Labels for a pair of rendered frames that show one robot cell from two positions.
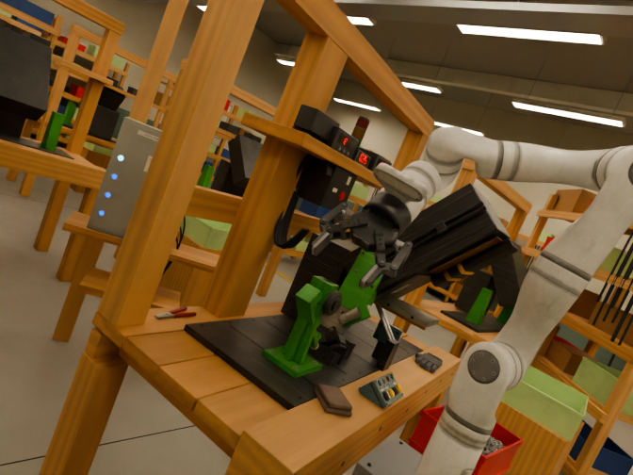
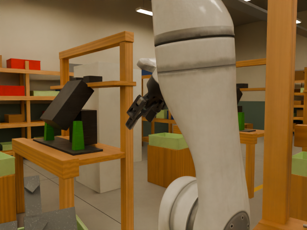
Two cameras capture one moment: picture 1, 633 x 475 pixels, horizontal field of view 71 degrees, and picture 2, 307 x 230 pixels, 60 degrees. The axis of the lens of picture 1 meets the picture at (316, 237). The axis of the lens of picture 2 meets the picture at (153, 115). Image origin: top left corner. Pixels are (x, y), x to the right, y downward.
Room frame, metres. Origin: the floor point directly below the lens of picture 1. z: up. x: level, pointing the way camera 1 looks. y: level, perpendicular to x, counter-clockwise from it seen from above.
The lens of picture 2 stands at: (0.82, -0.76, 1.39)
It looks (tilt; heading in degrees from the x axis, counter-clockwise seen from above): 4 degrees down; 99
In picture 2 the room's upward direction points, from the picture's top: straight up
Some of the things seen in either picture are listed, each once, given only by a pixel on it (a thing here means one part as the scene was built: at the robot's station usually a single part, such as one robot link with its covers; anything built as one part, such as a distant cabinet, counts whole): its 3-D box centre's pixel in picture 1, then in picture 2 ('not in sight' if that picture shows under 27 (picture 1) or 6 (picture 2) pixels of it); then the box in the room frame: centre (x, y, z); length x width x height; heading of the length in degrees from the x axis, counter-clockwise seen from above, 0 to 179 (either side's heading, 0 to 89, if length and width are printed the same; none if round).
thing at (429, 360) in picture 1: (427, 360); not in sight; (1.80, -0.62, 0.91); 0.20 x 0.11 x 0.03; 153
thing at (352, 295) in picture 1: (365, 281); not in sight; (1.52, -0.22, 1.17); 0.13 x 0.12 x 0.20; 150
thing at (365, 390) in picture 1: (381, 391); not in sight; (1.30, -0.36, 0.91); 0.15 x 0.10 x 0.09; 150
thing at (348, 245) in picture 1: (332, 283); not in sight; (1.78, -0.13, 1.07); 0.30 x 0.18 x 0.34; 150
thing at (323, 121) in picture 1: (317, 124); not in sight; (1.47, 0.14, 1.59); 0.15 x 0.07 x 0.07; 150
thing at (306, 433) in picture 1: (387, 400); not in sight; (1.48, -0.44, 0.82); 1.50 x 0.14 x 0.15; 150
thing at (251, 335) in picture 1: (330, 342); not in sight; (1.61, -0.20, 0.89); 1.10 x 0.42 x 0.02; 150
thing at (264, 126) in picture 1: (338, 163); not in sight; (1.74, 0.03, 1.52); 0.90 x 0.25 x 0.04; 150
